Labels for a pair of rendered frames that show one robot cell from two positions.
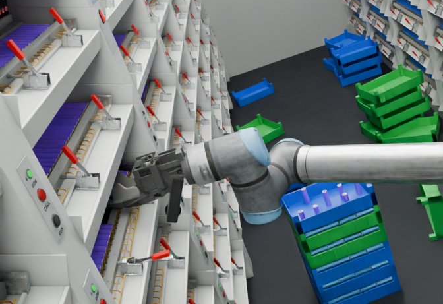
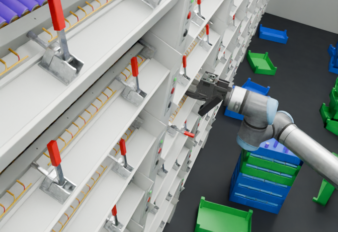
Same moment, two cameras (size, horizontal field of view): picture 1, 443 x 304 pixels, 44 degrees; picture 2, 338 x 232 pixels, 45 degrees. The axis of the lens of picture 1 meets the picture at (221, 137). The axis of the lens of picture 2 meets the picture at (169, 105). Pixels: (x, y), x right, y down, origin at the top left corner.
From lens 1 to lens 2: 0.36 m
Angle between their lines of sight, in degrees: 13
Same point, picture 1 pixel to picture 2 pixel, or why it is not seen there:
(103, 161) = (192, 68)
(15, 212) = (159, 94)
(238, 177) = (251, 120)
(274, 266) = (218, 151)
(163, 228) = not seen: hidden behind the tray
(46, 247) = (160, 117)
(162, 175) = (213, 90)
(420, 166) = not seen: outside the picture
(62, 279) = (155, 133)
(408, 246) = (298, 194)
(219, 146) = (253, 98)
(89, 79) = not seen: hidden behind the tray
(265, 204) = (253, 141)
